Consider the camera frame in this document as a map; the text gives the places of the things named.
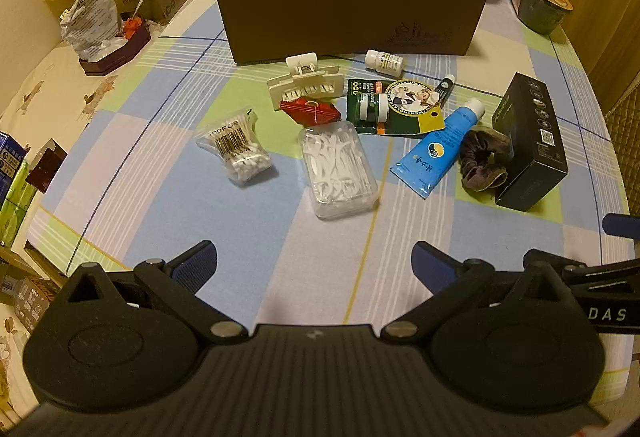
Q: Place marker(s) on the dark red wooden tray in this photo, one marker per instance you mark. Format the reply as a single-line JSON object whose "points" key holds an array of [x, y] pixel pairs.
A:
{"points": [[120, 54]]}

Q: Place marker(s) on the small dark brown box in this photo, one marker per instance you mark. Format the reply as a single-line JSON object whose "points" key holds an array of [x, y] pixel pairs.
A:
{"points": [[46, 167]]}

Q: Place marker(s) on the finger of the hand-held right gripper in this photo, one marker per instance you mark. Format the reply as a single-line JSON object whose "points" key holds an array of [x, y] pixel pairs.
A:
{"points": [[605, 273], [622, 224]]}

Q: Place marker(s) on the dark green lip balm tube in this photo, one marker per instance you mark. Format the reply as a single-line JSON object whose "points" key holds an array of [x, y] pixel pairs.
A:
{"points": [[445, 92]]}

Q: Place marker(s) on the quilted chair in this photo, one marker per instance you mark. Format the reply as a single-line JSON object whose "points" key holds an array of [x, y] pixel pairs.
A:
{"points": [[625, 137]]}

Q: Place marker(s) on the green blister pack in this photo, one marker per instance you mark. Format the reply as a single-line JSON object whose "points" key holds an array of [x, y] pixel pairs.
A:
{"points": [[364, 109]]}

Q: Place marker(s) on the dark green round-print card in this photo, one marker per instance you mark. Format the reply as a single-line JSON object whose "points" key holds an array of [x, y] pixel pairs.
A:
{"points": [[415, 109]]}

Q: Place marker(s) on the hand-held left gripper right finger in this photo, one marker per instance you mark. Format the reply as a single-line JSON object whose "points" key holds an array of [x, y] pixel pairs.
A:
{"points": [[431, 266]]}

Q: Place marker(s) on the stacked boxes beside table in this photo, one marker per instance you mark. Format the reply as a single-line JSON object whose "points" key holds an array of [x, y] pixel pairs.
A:
{"points": [[27, 292]]}

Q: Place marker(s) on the orange toy figure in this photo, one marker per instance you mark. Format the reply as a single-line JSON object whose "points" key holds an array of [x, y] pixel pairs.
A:
{"points": [[132, 26]]}

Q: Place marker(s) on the red packet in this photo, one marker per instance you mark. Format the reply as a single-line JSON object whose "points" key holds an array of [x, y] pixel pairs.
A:
{"points": [[312, 113]]}

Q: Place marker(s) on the silver foil bag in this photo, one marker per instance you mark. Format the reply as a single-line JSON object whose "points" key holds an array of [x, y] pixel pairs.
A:
{"points": [[90, 22]]}

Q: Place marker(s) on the dark instant noodle cup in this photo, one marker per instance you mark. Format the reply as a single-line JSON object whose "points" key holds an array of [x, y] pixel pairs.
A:
{"points": [[542, 2]]}

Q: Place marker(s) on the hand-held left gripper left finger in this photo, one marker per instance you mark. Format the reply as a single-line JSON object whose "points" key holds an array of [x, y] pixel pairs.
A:
{"points": [[197, 263]]}

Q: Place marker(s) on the blue cream tube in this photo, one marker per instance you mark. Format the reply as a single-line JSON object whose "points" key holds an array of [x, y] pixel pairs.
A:
{"points": [[432, 152]]}

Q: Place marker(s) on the black carton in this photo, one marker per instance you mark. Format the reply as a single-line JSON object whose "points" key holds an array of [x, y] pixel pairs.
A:
{"points": [[530, 142]]}

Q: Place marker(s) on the plaid cloth covered desktop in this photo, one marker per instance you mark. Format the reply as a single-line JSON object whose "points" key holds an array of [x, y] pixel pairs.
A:
{"points": [[310, 242]]}

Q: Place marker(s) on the small white pill bottle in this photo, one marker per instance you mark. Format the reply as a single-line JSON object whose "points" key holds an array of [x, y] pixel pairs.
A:
{"points": [[384, 61]]}

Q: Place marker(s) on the clear box of floss picks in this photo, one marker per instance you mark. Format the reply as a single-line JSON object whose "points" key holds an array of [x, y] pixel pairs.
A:
{"points": [[337, 172]]}

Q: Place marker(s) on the brown velvet scrunchie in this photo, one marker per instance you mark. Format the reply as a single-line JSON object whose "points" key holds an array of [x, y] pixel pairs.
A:
{"points": [[480, 167]]}

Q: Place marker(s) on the white hair claw clip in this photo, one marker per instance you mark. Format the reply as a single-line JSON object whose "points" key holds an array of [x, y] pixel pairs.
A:
{"points": [[302, 84]]}

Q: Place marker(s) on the blue medicine box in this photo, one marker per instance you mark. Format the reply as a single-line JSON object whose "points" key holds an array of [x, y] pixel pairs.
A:
{"points": [[10, 162]]}

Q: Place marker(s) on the bag of cotton swabs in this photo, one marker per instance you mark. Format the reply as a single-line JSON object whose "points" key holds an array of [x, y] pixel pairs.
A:
{"points": [[235, 147]]}

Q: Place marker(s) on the green tissue packets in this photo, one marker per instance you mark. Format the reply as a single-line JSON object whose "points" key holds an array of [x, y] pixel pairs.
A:
{"points": [[15, 207]]}

